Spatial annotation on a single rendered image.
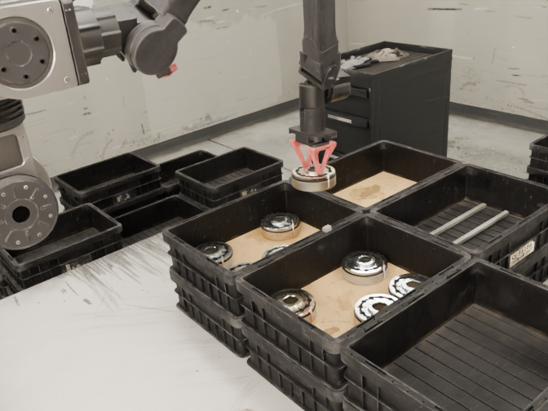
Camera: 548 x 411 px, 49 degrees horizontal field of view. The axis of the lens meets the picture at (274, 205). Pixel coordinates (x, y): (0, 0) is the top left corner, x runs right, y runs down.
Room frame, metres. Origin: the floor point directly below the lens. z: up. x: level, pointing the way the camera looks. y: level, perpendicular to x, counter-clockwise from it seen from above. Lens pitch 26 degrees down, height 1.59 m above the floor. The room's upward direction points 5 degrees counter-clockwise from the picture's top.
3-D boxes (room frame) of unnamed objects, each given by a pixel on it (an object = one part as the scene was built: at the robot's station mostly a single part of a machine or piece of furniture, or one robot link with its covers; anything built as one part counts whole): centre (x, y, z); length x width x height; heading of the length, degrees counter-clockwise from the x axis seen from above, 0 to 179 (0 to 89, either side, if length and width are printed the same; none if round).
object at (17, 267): (1.98, 0.81, 0.37); 0.40 x 0.30 x 0.45; 128
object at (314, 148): (1.28, -0.11, 1.09); 0.07 x 0.07 x 0.09; 33
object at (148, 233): (2.24, 0.50, 0.31); 0.40 x 0.30 x 0.34; 128
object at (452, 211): (1.28, -0.47, 0.87); 0.40 x 0.30 x 0.11; 127
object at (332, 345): (1.03, -0.15, 0.92); 0.40 x 0.30 x 0.02; 127
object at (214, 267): (1.27, 0.03, 0.92); 0.40 x 0.30 x 0.02; 127
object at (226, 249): (1.27, 0.16, 0.86); 0.10 x 0.10 x 0.01
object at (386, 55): (3.13, -0.66, 0.88); 0.29 x 0.22 x 0.03; 128
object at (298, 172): (1.29, -0.10, 1.04); 0.10 x 0.10 x 0.01
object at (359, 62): (3.01, -0.46, 0.88); 0.25 x 0.19 x 0.03; 128
